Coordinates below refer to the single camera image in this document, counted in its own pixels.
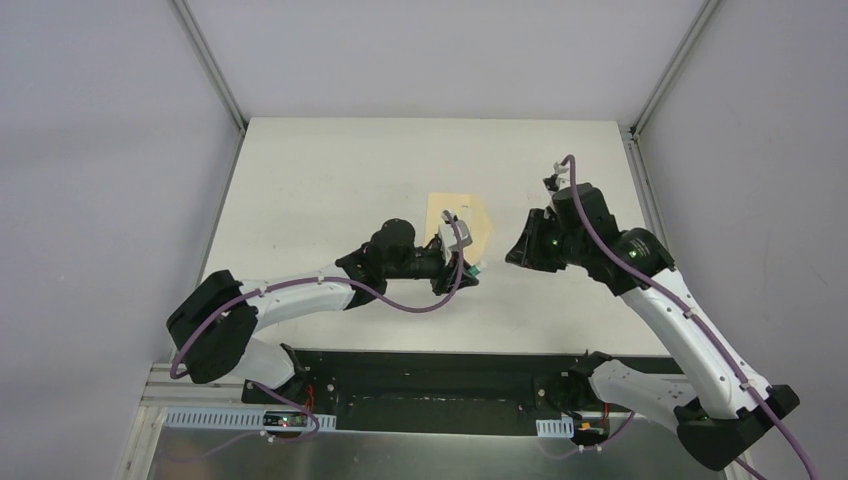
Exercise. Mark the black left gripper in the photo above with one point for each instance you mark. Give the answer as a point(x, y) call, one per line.
point(448, 273)

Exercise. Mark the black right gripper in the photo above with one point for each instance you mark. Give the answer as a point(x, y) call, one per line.
point(527, 251)

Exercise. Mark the cream paper envelope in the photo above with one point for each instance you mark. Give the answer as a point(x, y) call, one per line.
point(468, 208)

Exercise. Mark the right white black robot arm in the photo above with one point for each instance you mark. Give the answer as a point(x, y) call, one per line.
point(724, 406)

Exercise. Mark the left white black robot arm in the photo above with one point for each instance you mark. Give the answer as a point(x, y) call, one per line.
point(214, 329)

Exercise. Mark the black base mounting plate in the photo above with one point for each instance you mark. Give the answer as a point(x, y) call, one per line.
point(473, 417)

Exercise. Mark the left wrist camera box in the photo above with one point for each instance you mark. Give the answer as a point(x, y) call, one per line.
point(455, 236)

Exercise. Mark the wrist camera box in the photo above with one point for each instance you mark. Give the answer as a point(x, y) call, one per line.
point(558, 180)
point(455, 236)

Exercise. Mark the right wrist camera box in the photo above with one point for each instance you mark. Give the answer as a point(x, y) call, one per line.
point(558, 180)

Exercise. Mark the right white cable duct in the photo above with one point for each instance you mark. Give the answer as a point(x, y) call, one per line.
point(562, 427)

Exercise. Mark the white cable duct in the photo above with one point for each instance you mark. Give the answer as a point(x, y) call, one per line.
point(562, 427)
point(246, 419)

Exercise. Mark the left white cable duct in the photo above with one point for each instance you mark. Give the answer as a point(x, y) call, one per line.
point(246, 419)

